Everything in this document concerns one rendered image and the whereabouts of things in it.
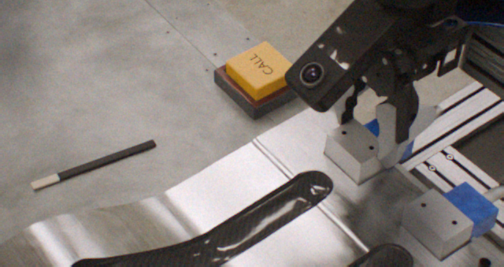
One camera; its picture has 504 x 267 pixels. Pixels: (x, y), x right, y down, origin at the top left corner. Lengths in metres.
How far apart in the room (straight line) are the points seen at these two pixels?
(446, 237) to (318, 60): 0.20
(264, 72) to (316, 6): 1.41
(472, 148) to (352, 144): 1.02
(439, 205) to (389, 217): 0.05
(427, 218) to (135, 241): 0.26
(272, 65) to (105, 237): 0.36
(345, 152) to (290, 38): 1.51
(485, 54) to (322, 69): 0.55
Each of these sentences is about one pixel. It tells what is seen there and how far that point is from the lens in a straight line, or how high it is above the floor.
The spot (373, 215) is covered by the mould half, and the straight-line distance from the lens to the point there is 0.97.
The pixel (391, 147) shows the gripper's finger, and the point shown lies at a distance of 0.96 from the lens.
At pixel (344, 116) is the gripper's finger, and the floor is 0.93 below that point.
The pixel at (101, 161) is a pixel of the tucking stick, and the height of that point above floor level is 0.80.
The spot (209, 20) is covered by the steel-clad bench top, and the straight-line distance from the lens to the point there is 1.29.
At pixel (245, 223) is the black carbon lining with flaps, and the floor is 0.88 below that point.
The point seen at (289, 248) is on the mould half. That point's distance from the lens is 0.95.
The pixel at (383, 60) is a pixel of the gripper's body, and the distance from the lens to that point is 0.90.
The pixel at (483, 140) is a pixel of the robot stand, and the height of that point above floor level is 0.21.
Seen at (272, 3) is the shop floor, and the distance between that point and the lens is 2.57.
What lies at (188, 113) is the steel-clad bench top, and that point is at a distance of 1.18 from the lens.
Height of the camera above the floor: 1.64
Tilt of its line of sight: 46 degrees down
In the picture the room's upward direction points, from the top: 1 degrees clockwise
